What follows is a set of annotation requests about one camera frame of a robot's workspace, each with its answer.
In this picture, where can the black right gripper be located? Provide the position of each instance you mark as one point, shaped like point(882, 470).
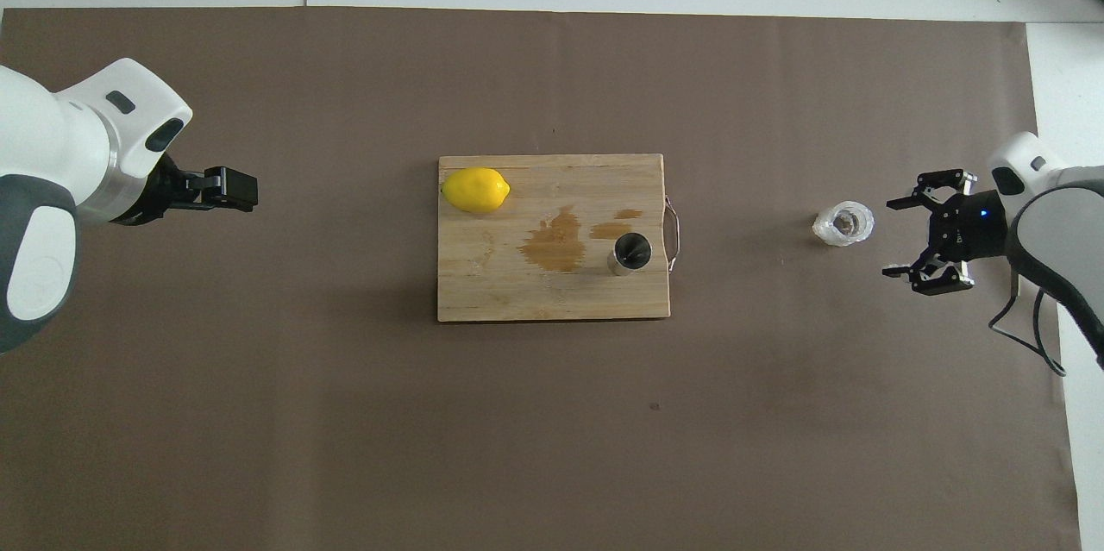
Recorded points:
point(970, 228)

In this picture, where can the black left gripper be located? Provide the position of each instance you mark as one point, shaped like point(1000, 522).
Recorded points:
point(168, 193)

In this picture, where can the steel double jigger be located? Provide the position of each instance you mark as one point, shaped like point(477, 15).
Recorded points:
point(630, 253)

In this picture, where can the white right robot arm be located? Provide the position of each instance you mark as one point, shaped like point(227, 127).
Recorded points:
point(1061, 249)

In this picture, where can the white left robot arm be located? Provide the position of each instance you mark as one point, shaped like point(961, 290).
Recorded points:
point(52, 146)

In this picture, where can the yellow lemon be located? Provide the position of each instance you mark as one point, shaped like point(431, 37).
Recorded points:
point(474, 190)

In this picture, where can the brown paper table mat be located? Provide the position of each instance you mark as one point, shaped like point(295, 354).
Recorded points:
point(345, 447)

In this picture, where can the wooden cutting board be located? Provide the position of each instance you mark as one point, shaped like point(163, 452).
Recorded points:
point(517, 292)

